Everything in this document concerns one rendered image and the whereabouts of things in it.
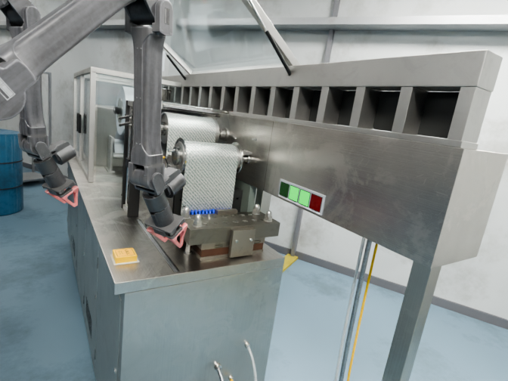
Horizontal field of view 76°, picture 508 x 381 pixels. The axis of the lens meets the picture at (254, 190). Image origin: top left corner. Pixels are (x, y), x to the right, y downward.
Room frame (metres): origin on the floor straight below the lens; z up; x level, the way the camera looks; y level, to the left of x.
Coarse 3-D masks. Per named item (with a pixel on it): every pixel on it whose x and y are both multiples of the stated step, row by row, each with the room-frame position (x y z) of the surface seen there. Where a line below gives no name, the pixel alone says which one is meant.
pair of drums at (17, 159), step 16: (0, 144) 3.37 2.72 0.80; (16, 144) 3.53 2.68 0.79; (0, 160) 3.36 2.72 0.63; (16, 160) 3.53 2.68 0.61; (0, 176) 3.36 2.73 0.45; (16, 176) 3.52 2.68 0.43; (0, 192) 3.35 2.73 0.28; (16, 192) 3.51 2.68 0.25; (0, 208) 3.35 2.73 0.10; (16, 208) 3.51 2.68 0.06
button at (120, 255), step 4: (128, 248) 1.08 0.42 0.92; (132, 248) 1.09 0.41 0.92; (116, 252) 1.04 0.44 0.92; (120, 252) 1.04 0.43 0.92; (124, 252) 1.05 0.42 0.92; (128, 252) 1.05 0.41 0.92; (132, 252) 1.05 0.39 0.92; (116, 256) 1.01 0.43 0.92; (120, 256) 1.01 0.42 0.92; (124, 256) 1.02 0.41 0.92; (128, 256) 1.02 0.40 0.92; (132, 256) 1.03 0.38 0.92; (136, 256) 1.04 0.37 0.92; (116, 260) 1.00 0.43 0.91; (120, 260) 1.01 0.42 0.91; (124, 260) 1.02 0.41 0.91; (128, 260) 1.02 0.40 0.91; (132, 260) 1.03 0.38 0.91; (136, 260) 1.04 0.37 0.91
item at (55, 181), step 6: (54, 174) 1.06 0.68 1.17; (60, 174) 1.08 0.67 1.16; (48, 180) 1.06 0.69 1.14; (54, 180) 1.06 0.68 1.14; (60, 180) 1.08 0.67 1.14; (66, 180) 1.11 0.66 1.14; (72, 180) 1.11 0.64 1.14; (42, 186) 1.09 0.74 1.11; (48, 186) 1.09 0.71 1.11; (54, 186) 1.07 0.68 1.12; (60, 186) 1.08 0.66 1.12; (66, 186) 1.08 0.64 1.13; (72, 186) 1.09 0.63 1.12; (60, 192) 1.06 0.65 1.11
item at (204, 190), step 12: (192, 180) 1.28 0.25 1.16; (204, 180) 1.31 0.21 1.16; (216, 180) 1.34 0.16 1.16; (228, 180) 1.37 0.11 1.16; (192, 192) 1.28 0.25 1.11; (204, 192) 1.31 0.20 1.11; (216, 192) 1.35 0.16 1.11; (228, 192) 1.38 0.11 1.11; (192, 204) 1.29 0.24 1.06; (204, 204) 1.32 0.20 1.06; (216, 204) 1.35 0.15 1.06; (228, 204) 1.38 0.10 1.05
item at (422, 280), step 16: (256, 192) 1.69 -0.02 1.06; (416, 272) 0.93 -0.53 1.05; (432, 272) 0.91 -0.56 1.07; (416, 288) 0.92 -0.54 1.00; (432, 288) 0.92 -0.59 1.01; (416, 304) 0.91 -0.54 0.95; (400, 320) 0.94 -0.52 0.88; (416, 320) 0.90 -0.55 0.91; (400, 336) 0.93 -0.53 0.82; (416, 336) 0.91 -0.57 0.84; (400, 352) 0.92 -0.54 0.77; (416, 352) 0.93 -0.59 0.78; (400, 368) 0.91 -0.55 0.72
